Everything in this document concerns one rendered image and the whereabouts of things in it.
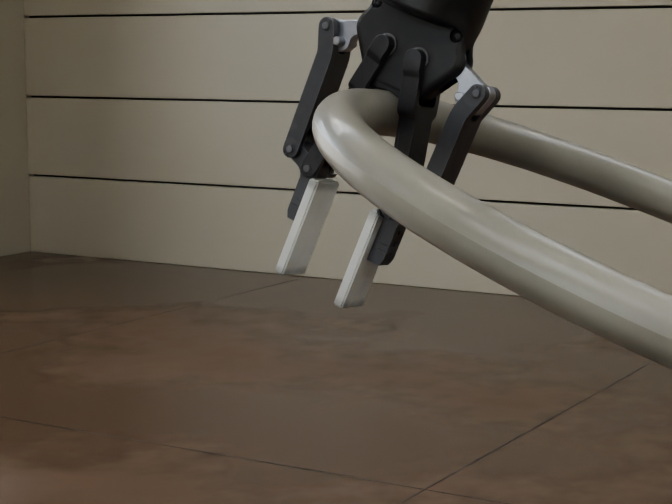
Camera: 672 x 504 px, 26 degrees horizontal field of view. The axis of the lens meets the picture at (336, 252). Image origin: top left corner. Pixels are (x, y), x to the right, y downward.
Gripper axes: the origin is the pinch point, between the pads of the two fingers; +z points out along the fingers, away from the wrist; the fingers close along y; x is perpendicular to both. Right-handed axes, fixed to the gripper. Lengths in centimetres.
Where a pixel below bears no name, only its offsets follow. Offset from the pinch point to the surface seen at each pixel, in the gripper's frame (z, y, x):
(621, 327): -9.2, 27.1, -23.9
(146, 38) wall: 105, -489, 614
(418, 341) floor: 152, -199, 491
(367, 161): -10.3, 10.9, -21.0
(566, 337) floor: 129, -151, 533
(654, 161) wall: 49, -173, 618
